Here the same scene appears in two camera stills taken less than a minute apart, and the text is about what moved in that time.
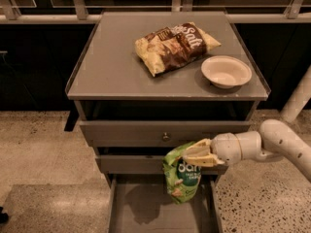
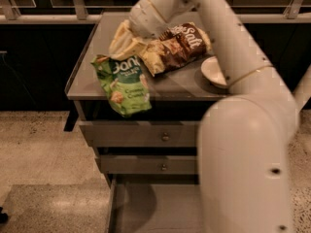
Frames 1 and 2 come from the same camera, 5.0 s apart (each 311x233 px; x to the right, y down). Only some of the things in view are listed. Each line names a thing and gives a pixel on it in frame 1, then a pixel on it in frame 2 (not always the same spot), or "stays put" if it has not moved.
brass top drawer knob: x=165 y=137 stays put
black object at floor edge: x=4 y=217 stays put
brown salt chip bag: x=167 y=49 stays put
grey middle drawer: x=145 y=165 stays put
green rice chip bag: x=182 y=176 → x=126 y=91
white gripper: x=224 y=149 → x=145 y=20
